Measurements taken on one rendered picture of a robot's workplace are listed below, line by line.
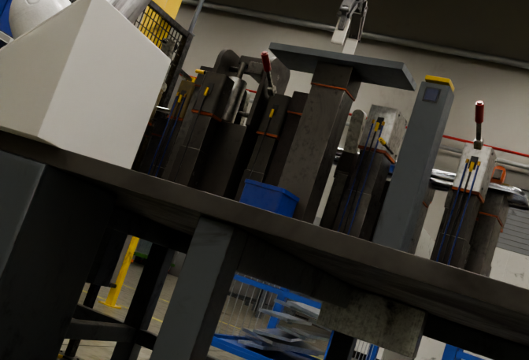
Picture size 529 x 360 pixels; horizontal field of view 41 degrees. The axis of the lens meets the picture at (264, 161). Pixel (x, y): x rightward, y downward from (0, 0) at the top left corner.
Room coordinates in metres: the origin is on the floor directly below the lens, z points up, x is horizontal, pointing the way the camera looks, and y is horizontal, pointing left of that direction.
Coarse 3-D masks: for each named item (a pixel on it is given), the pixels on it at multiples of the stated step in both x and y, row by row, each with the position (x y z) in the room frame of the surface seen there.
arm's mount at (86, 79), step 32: (96, 0) 1.39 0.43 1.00; (32, 32) 1.41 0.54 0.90; (64, 32) 1.39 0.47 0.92; (96, 32) 1.42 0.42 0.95; (128, 32) 1.52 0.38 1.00; (0, 64) 1.43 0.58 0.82; (32, 64) 1.40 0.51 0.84; (64, 64) 1.37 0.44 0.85; (96, 64) 1.46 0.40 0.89; (128, 64) 1.56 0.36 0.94; (160, 64) 1.67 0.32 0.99; (0, 96) 1.42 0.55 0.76; (32, 96) 1.39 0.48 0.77; (64, 96) 1.40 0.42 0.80; (96, 96) 1.49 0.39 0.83; (128, 96) 1.60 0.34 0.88; (0, 128) 1.48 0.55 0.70; (32, 128) 1.38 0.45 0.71; (64, 128) 1.44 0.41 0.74; (96, 128) 1.53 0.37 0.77; (128, 128) 1.64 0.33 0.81; (128, 160) 1.69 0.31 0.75
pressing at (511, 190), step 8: (160, 112) 2.34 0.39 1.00; (168, 112) 2.25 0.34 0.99; (336, 152) 1.97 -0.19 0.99; (336, 160) 2.14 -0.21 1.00; (392, 168) 1.98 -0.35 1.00; (432, 176) 1.91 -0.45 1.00; (440, 176) 1.88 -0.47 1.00; (448, 176) 1.82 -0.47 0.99; (440, 184) 1.98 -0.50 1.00; (448, 184) 1.94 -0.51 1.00; (496, 184) 1.76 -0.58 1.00; (504, 192) 1.81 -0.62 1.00; (512, 192) 1.74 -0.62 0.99; (520, 192) 1.74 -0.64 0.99; (512, 200) 1.87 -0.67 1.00; (520, 200) 1.84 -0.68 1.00; (520, 208) 1.90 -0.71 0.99; (528, 208) 1.87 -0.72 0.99
